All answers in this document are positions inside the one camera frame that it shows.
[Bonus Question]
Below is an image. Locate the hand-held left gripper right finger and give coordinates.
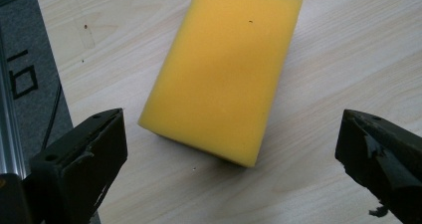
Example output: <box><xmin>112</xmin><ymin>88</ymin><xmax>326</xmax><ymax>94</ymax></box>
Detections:
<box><xmin>334</xmin><ymin>109</ymin><xmax>422</xmax><ymax>224</ymax></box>

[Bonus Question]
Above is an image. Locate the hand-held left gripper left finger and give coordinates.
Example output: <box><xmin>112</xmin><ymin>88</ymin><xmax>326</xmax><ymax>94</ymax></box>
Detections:
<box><xmin>29</xmin><ymin>108</ymin><xmax>128</xmax><ymax>224</ymax></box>

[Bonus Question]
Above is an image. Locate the yellow sponge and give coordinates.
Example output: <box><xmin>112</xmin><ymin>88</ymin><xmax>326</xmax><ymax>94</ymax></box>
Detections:
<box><xmin>137</xmin><ymin>0</ymin><xmax>304</xmax><ymax>168</ymax></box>

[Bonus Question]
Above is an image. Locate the black cable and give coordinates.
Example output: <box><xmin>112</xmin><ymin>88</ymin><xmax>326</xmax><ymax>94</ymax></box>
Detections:
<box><xmin>40</xmin><ymin>79</ymin><xmax>64</xmax><ymax>152</ymax></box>

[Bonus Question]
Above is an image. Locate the aluminium frame rail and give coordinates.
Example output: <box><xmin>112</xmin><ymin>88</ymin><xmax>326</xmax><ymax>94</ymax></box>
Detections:
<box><xmin>0</xmin><ymin>34</ymin><xmax>28</xmax><ymax>180</ymax></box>

